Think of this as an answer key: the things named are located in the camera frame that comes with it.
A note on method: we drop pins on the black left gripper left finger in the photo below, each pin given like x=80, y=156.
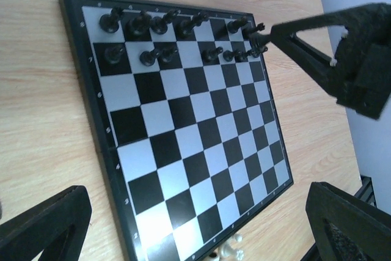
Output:
x=54, y=229

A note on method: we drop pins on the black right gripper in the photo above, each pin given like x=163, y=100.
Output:
x=359, y=71

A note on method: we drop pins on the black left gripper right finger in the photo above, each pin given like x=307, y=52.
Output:
x=345, y=227

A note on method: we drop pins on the black chess piece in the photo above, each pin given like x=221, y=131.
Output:
x=257, y=40
x=139, y=25
x=148, y=58
x=234, y=26

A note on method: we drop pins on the black chess pawn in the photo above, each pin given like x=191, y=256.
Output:
x=255, y=53
x=113, y=54

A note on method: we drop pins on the black chess rook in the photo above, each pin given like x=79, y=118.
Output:
x=109, y=22

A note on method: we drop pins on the black chess pawn on board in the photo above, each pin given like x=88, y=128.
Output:
x=255, y=53

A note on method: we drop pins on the black chess king on board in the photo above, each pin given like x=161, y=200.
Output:
x=185, y=28

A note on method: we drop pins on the white chess pieces cluster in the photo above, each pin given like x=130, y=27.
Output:
x=226, y=250

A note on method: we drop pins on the black chess bishop on board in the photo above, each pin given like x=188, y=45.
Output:
x=159, y=25

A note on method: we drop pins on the black chess piece on board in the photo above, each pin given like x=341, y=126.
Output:
x=148, y=58

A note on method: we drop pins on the black and grey chessboard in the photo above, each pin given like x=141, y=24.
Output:
x=191, y=151

